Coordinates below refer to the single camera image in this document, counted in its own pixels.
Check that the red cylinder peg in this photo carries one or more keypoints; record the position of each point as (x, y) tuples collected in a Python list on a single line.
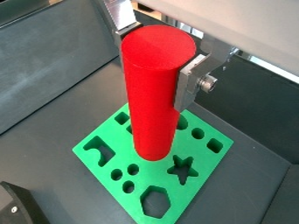
[(154, 52)]

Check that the black base corner with screw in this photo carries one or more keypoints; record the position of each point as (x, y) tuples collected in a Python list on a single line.
[(19, 209)]

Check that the green shape sorter board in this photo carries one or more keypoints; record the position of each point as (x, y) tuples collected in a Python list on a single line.
[(153, 189)]

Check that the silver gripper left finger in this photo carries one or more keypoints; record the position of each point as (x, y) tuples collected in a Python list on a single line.
[(121, 18)]

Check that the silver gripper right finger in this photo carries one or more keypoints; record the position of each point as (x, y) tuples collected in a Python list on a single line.
[(196, 76)]

